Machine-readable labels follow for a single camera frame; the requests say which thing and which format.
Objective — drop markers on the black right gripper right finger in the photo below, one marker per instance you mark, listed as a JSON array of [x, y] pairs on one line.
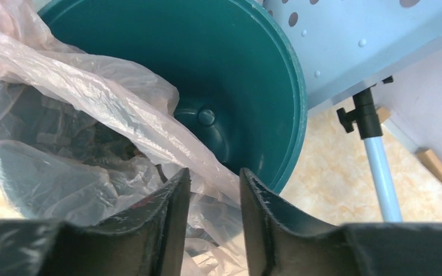
[[281, 239]]

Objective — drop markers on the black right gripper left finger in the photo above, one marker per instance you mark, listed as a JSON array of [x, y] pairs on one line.
[[146, 239]]

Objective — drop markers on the pink plastic trash bag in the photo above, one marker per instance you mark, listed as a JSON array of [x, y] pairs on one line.
[[84, 137]]

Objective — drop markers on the teal plastic trash bin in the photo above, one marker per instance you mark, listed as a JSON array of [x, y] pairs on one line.
[[241, 86]]

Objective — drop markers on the light blue folding tripod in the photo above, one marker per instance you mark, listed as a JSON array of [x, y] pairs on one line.
[[364, 116]]

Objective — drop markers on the small wooden block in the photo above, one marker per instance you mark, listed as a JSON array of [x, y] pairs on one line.
[[431, 162]]

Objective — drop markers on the light blue perforated panel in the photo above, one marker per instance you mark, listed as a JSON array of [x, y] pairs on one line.
[[346, 46]]

